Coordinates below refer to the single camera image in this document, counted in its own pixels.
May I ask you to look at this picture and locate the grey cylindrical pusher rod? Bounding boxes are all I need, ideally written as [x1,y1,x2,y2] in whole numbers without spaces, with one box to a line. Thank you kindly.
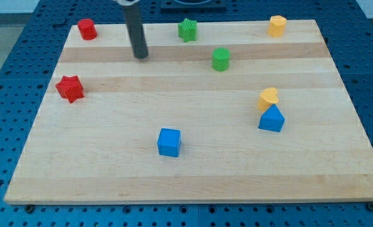
[121,3,149,59]

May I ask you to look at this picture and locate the white rod mount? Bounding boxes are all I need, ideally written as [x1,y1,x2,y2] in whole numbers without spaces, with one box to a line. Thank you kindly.
[114,0,140,6]

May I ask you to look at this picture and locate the green cylinder block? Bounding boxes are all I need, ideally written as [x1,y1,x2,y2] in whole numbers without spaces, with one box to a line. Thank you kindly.
[212,47,231,71]

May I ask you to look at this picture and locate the wooden board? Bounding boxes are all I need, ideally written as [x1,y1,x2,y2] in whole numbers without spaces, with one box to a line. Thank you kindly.
[4,20,373,205]

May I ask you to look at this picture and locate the red cylinder block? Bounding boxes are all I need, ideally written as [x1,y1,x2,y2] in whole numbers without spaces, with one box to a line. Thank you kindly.
[77,18,98,40]

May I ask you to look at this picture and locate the green star block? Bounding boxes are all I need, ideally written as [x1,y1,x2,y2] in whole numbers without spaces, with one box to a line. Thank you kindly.
[178,18,197,42]

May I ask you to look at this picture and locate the red star block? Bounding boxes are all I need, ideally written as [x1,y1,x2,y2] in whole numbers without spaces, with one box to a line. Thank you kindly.
[55,76,84,103]

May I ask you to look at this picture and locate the blue cube block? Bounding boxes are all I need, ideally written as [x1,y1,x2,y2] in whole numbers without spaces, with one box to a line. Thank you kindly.
[157,128,181,158]

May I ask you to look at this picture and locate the yellow hexagon block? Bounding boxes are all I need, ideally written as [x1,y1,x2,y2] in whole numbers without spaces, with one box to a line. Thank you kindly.
[267,15,287,37]

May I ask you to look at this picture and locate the yellow heart block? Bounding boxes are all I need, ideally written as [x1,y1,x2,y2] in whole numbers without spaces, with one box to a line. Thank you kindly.
[257,87,279,112]

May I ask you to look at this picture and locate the blue triangle block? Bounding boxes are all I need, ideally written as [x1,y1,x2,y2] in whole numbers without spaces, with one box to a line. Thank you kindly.
[258,104,285,132]

